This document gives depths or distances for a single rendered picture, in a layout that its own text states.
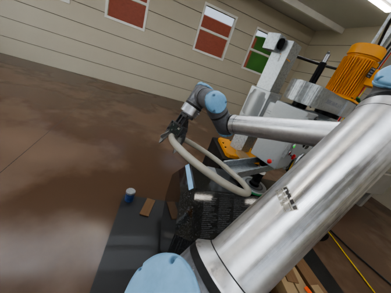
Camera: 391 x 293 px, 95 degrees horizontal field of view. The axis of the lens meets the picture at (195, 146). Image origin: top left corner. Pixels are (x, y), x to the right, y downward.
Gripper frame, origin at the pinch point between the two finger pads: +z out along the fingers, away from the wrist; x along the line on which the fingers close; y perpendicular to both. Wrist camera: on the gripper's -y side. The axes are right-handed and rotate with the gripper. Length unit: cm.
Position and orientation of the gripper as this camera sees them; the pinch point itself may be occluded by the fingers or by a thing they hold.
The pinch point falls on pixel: (167, 146)
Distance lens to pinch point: 96.6
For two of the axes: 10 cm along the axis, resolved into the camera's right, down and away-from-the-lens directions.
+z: -5.7, 8.1, 1.4
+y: -2.2, 0.1, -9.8
